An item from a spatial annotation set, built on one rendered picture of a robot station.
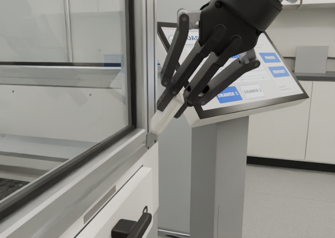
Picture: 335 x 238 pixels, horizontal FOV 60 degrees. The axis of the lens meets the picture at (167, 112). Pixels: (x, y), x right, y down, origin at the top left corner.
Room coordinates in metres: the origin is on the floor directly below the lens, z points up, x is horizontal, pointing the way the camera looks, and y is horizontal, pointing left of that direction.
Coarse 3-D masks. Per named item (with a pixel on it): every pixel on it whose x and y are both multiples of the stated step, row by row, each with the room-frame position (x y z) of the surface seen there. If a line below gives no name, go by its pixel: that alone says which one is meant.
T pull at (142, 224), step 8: (144, 216) 0.34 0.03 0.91; (120, 224) 0.32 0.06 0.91; (128, 224) 0.32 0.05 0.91; (136, 224) 0.32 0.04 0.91; (144, 224) 0.32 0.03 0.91; (112, 232) 0.31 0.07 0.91; (120, 232) 0.31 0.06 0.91; (128, 232) 0.30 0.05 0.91; (136, 232) 0.30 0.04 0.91; (144, 232) 0.32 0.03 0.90
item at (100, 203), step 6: (114, 186) 0.36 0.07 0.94; (108, 192) 0.35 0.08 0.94; (114, 192) 0.36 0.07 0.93; (102, 198) 0.33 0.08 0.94; (108, 198) 0.34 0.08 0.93; (96, 204) 0.32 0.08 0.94; (102, 204) 0.33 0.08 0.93; (90, 210) 0.30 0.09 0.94; (96, 210) 0.31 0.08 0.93; (84, 216) 0.29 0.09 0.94; (90, 216) 0.30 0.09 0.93; (84, 222) 0.29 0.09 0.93
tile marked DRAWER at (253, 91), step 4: (248, 84) 0.86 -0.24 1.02; (252, 84) 0.87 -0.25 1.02; (256, 84) 0.88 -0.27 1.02; (240, 88) 0.82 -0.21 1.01; (244, 88) 0.83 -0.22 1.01; (248, 88) 0.84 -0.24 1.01; (252, 88) 0.85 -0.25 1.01; (256, 88) 0.86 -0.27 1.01; (260, 88) 0.87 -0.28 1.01; (244, 92) 0.82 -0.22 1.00; (248, 92) 0.83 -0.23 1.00; (252, 92) 0.84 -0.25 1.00; (256, 92) 0.85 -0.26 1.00; (260, 92) 0.86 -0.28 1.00; (248, 96) 0.82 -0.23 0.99; (252, 96) 0.83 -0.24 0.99; (256, 96) 0.84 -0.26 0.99; (260, 96) 0.85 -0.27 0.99; (264, 96) 0.86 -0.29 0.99
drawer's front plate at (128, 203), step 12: (144, 168) 0.45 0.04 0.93; (132, 180) 0.41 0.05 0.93; (144, 180) 0.42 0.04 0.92; (120, 192) 0.37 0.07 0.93; (132, 192) 0.38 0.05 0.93; (144, 192) 0.42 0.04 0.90; (108, 204) 0.34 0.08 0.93; (120, 204) 0.34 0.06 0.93; (132, 204) 0.37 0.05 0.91; (144, 204) 0.42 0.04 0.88; (96, 216) 0.31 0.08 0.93; (108, 216) 0.31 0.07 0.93; (120, 216) 0.34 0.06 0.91; (132, 216) 0.37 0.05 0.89; (96, 228) 0.29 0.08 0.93; (108, 228) 0.30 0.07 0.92
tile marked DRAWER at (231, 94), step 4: (228, 88) 0.80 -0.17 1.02; (232, 88) 0.81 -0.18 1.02; (236, 88) 0.81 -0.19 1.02; (224, 92) 0.78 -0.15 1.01; (228, 92) 0.78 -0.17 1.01; (232, 92) 0.79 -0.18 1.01; (236, 92) 0.80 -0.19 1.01; (216, 96) 0.75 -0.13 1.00; (220, 96) 0.76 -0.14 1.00; (224, 96) 0.77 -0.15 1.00; (228, 96) 0.77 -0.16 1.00; (232, 96) 0.78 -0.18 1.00; (236, 96) 0.79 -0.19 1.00; (240, 96) 0.80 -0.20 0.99; (220, 100) 0.75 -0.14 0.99; (224, 100) 0.75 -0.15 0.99; (228, 100) 0.76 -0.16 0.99; (232, 100) 0.77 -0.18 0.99; (236, 100) 0.78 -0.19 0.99; (240, 100) 0.79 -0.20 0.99
